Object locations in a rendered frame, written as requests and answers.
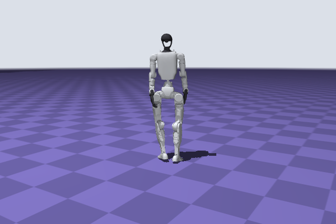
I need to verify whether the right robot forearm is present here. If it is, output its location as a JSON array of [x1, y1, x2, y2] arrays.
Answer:
[[181, 71, 188, 92]]

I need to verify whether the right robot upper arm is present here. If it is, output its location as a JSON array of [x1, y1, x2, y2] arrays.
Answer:
[[176, 52, 186, 77]]

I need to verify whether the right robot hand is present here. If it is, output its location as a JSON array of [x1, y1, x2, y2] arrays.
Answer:
[[183, 89, 188, 104]]

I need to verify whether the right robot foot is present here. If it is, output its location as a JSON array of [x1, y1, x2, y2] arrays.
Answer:
[[172, 155, 183, 162]]

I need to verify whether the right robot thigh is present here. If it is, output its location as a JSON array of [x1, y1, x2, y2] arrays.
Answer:
[[172, 91, 184, 132]]

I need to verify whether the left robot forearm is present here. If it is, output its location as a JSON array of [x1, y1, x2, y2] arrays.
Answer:
[[149, 73, 155, 94]]

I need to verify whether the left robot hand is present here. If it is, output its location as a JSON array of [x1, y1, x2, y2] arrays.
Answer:
[[149, 90, 157, 108]]

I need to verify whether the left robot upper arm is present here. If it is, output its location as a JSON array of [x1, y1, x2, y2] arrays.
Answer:
[[150, 54, 157, 78]]

